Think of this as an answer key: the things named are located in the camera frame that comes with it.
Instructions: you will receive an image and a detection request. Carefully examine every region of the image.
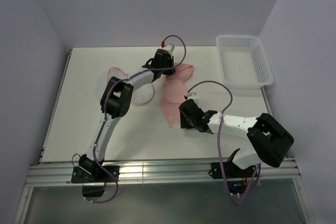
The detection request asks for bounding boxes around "pink bra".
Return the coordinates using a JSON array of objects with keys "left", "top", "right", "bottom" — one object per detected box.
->
[{"left": 160, "top": 63, "right": 194, "bottom": 127}]

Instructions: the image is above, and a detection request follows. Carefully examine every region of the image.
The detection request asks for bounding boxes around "white mesh laundry bag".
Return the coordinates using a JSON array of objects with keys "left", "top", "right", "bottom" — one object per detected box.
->
[{"left": 94, "top": 67, "right": 155, "bottom": 106}]

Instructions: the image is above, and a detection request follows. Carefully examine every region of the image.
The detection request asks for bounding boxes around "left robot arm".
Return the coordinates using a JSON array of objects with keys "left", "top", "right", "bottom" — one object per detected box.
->
[{"left": 72, "top": 44, "right": 175, "bottom": 182}]

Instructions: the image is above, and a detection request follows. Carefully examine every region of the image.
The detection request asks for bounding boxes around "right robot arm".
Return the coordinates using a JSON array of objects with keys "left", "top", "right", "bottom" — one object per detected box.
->
[{"left": 179, "top": 99, "right": 295, "bottom": 177}]

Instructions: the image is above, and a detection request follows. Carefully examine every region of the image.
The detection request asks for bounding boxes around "white plastic basket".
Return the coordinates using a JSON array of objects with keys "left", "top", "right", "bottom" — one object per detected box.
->
[{"left": 216, "top": 35, "right": 274, "bottom": 89}]

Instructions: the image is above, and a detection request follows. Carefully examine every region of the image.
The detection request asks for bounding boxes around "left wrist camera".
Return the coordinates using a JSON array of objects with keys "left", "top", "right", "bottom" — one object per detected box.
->
[{"left": 161, "top": 41, "right": 175, "bottom": 55}]

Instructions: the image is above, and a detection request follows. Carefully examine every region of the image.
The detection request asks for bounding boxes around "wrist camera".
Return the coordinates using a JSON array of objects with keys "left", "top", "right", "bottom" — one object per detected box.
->
[
  {"left": 161, "top": 41, "right": 175, "bottom": 55},
  {"left": 184, "top": 92, "right": 198, "bottom": 100}
]

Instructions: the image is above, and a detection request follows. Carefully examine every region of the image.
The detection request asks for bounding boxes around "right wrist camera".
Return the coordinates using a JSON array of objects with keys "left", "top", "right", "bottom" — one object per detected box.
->
[{"left": 184, "top": 92, "right": 198, "bottom": 100}]

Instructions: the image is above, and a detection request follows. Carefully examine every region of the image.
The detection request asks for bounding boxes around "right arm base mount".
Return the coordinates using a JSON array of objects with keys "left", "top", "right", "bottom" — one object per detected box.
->
[{"left": 208, "top": 162, "right": 260, "bottom": 195}]

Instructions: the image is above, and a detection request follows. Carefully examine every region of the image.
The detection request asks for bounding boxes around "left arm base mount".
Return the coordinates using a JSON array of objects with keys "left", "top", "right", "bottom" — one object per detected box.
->
[{"left": 71, "top": 166, "right": 114, "bottom": 198}]

